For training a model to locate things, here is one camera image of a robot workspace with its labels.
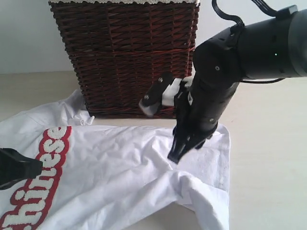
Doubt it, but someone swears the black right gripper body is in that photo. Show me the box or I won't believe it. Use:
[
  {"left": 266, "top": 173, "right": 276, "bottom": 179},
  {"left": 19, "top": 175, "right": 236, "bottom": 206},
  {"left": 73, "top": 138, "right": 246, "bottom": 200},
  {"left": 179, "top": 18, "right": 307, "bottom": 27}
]
[{"left": 174, "top": 79, "right": 239, "bottom": 149}]

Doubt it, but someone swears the white t-shirt with red logo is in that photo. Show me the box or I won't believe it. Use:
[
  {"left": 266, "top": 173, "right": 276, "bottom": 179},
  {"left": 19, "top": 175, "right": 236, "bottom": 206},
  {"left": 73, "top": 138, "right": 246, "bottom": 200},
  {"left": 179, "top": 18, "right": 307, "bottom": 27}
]
[{"left": 0, "top": 91, "right": 230, "bottom": 230}]

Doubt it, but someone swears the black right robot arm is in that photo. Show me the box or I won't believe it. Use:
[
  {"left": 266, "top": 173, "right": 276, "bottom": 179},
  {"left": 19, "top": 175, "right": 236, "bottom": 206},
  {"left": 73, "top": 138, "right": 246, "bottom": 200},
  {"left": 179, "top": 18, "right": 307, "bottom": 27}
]
[{"left": 167, "top": 4, "right": 307, "bottom": 163}]

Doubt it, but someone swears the dark brown wicker basket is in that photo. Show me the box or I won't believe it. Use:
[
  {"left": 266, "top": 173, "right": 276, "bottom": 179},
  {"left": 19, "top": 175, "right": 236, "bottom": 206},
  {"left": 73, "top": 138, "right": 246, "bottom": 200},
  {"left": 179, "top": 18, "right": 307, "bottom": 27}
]
[{"left": 49, "top": 0, "right": 200, "bottom": 118}]

